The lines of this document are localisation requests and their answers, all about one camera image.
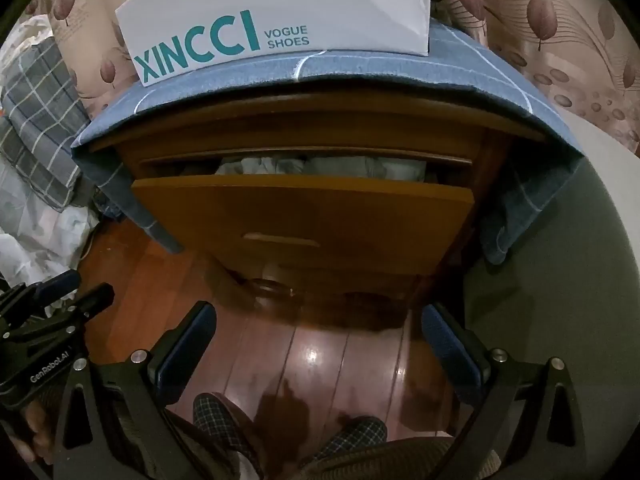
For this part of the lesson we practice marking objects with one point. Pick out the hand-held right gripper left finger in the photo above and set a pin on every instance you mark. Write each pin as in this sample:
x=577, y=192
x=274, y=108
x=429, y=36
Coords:
x=185, y=345

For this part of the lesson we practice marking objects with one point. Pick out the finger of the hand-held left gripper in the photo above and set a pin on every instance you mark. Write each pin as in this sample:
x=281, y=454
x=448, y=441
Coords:
x=55, y=287
x=90, y=302

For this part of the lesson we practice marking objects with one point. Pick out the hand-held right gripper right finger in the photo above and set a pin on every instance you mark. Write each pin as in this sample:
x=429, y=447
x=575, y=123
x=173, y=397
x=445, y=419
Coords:
x=445, y=345

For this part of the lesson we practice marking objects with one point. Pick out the wooden drawer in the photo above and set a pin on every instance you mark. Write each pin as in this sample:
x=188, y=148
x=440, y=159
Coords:
x=300, y=210

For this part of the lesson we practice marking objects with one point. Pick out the person's left hand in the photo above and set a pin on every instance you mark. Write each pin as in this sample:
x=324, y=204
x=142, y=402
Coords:
x=37, y=427

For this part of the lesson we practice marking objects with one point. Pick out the white crumpled cloth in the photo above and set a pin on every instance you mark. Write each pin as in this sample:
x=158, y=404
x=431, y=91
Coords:
x=40, y=240

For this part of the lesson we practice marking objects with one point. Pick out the plaid slipper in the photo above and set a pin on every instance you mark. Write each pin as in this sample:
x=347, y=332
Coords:
x=355, y=435
x=220, y=425

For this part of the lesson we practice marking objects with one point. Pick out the person's right leg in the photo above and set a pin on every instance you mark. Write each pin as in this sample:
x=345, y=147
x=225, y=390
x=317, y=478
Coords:
x=400, y=460

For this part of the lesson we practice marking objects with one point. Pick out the grey plaid cloth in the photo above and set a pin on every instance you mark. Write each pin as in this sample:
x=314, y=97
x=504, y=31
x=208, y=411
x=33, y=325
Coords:
x=35, y=120

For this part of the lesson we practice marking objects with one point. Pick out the wooden nightstand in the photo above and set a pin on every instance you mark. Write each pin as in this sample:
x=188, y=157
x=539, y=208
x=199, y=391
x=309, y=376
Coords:
x=300, y=120

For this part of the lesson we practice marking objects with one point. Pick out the blue checked cloth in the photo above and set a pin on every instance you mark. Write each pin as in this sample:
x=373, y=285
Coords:
x=375, y=67

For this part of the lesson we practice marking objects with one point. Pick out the pink leaf print bedspread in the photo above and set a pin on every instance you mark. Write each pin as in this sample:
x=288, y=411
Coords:
x=550, y=35

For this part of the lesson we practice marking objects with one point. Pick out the white shoe box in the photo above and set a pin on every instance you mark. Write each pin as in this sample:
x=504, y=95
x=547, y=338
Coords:
x=325, y=10

